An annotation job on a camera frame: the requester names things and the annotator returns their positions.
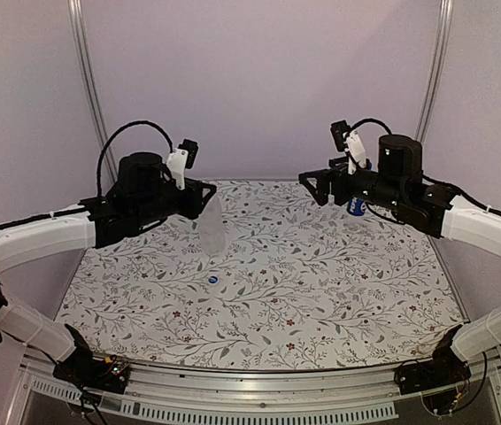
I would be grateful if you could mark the right aluminium frame post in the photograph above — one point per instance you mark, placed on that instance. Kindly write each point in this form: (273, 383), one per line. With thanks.
(438, 58)

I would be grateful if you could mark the floral patterned table mat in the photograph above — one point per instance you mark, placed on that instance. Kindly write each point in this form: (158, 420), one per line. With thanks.
(301, 286)

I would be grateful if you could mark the left aluminium frame post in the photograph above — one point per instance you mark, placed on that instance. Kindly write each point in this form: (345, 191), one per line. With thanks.
(81, 45)

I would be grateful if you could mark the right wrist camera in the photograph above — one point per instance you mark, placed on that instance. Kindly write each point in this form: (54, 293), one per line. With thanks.
(348, 141)

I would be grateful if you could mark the clear plastic bottle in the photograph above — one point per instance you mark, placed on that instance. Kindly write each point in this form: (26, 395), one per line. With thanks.
(210, 228)

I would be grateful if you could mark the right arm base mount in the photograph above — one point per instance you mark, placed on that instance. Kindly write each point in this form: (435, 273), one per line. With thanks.
(444, 368)

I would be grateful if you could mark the aluminium frame post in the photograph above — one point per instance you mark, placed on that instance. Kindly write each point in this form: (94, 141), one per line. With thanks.
(81, 45)
(438, 58)

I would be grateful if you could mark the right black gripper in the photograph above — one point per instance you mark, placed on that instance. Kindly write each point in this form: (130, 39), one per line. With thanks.
(338, 173)

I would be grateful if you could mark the aluminium front rail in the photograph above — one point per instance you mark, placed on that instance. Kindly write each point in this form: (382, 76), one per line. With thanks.
(165, 394)

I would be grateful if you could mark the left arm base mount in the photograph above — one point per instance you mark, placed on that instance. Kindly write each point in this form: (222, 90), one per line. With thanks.
(110, 374)

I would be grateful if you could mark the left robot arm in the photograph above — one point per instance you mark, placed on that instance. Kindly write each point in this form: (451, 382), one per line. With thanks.
(148, 190)

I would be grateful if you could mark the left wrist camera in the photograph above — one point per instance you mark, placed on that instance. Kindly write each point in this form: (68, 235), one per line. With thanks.
(182, 158)

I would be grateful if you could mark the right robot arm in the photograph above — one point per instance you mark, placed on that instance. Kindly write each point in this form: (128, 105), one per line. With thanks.
(435, 209)

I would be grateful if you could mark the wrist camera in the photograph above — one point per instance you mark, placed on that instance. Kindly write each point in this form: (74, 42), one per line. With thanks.
(348, 141)
(182, 158)

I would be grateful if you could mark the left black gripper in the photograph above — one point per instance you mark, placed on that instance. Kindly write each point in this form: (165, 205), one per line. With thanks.
(196, 188)

